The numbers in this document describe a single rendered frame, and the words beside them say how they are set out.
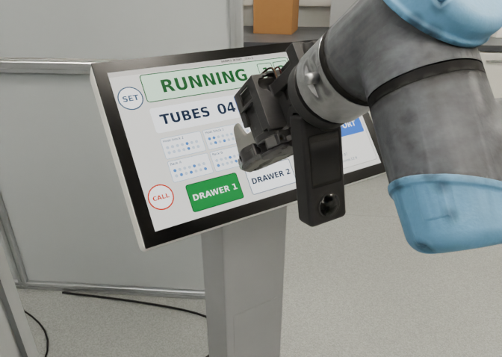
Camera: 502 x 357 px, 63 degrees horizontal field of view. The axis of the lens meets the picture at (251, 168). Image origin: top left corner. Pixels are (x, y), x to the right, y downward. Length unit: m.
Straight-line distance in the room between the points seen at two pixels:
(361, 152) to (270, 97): 0.45
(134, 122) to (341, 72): 0.43
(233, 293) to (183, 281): 0.97
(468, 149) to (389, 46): 0.08
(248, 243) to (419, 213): 0.65
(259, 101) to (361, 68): 0.15
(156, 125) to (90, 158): 1.01
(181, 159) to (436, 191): 0.49
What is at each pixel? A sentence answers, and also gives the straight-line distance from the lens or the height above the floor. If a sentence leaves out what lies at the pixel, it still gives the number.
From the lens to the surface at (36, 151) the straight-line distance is 1.78.
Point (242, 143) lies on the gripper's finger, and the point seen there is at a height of 1.14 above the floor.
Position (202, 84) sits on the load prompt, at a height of 1.15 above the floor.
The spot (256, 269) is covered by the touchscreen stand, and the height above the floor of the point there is 0.73.
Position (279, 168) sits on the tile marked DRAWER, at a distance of 0.74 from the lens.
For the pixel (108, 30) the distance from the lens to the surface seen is 1.50.
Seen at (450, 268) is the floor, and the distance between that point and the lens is 2.29.
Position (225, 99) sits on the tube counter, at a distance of 0.75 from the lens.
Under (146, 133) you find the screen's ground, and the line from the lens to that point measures 0.68.
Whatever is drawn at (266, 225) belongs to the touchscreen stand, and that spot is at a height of 0.84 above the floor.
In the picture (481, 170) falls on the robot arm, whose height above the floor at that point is 1.24.
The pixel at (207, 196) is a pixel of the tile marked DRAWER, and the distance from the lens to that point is 0.68.
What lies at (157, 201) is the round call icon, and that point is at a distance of 0.65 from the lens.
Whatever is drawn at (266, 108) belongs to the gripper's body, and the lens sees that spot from 0.42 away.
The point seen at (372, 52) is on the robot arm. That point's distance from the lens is 0.29.
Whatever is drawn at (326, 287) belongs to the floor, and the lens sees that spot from 2.00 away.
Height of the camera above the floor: 1.34
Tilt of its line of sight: 27 degrees down
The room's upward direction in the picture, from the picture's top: straight up
